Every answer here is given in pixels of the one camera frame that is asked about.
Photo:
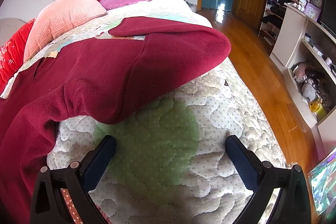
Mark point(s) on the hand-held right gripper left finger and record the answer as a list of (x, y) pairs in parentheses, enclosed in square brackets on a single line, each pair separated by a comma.
[(97, 162)]

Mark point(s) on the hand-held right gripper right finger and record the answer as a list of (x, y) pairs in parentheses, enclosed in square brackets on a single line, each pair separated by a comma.
[(241, 158)]

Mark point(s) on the dark red sweater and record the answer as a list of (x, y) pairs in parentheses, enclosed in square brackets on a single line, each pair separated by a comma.
[(105, 69)]

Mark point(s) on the quilted patchwork bed cover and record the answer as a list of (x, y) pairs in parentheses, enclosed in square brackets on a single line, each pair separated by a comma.
[(170, 148)]

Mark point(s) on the iridescent foil bag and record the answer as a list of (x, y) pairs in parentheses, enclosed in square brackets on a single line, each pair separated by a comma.
[(324, 182)]

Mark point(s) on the yellow container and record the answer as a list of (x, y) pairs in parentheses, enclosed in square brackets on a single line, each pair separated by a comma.
[(319, 109)]

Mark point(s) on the white shelf unit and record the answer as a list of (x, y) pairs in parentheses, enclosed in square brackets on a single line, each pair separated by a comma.
[(288, 35)]

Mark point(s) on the bright red embroidered quilt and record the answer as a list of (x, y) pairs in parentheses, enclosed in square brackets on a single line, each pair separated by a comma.
[(13, 50)]

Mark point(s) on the white shoe rack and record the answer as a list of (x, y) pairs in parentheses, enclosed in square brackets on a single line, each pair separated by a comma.
[(271, 22)]

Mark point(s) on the pink ribbed pillow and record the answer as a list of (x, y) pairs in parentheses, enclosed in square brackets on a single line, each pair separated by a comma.
[(60, 19)]

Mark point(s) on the purple square clock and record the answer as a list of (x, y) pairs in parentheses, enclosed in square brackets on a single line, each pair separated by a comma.
[(312, 12)]

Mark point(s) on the black flat screen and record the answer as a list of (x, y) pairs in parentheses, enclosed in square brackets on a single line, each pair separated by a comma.
[(329, 14)]

